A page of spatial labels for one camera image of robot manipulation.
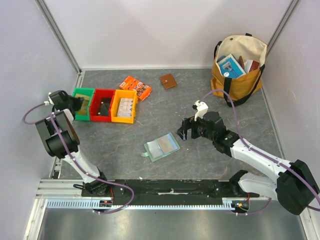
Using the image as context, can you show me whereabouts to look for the yellow canvas tote bag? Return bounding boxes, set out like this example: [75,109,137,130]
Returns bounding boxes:
[211,33,268,107]

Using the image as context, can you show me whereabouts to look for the red white box in bag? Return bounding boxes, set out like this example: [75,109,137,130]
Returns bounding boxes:
[244,59,260,74]

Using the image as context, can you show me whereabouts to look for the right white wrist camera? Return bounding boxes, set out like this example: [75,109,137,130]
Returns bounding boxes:
[192,100,209,122]

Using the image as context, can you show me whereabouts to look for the green card holder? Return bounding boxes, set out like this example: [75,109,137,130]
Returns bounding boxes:
[140,132,181,162]

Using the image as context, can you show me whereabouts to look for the red plastic bin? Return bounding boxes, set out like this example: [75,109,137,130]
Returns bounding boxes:
[89,88,116,122]

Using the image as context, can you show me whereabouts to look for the orange snack package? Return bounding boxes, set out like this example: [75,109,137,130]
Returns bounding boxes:
[119,76,152,101]

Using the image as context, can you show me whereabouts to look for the brown leather wallet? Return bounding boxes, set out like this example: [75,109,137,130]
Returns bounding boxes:
[159,73,178,90]

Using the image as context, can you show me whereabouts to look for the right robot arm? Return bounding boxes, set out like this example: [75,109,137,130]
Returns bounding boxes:
[176,111,320,215]

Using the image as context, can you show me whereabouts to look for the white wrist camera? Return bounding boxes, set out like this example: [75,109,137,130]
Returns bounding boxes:
[43,92,54,106]
[192,100,209,122]

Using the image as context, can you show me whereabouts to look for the orange credit card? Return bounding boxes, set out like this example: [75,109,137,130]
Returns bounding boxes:
[157,135,175,154]
[75,93,90,116]

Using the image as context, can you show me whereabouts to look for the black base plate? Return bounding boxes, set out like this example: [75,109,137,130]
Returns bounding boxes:
[73,179,260,206]

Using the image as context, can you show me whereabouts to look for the blue razor box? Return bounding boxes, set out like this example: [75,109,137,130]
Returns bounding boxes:
[217,54,246,79]

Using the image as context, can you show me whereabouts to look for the green plastic bin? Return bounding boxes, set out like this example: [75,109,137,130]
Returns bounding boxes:
[72,88,95,122]

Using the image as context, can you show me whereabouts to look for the white boxes in yellow bin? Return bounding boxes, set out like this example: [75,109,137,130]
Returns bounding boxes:
[117,98,134,118]

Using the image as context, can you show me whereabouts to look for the aluminium cable duct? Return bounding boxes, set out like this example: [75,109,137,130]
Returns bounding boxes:
[46,199,235,211]

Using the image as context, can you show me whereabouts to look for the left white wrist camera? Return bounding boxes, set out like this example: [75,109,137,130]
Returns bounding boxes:
[43,92,54,106]

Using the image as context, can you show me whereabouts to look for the yellow plastic bin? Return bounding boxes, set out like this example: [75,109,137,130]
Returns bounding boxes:
[111,89,138,124]

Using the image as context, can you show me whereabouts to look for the black item in red bin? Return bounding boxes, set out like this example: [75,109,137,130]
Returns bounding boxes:
[97,97,112,117]

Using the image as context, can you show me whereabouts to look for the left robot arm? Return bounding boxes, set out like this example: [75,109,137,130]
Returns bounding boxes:
[35,90,112,197]

